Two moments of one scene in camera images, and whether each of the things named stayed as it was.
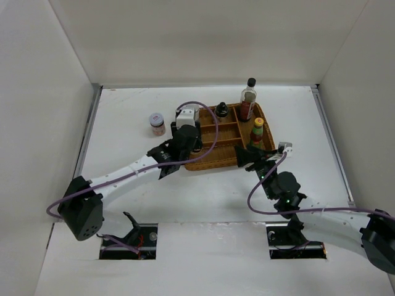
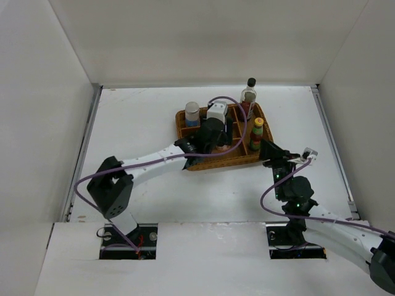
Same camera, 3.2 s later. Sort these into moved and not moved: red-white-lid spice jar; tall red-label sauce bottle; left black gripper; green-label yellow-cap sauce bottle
Moved: left black gripper; red-white-lid spice jar
Not moved: green-label yellow-cap sauce bottle; tall red-label sauce bottle
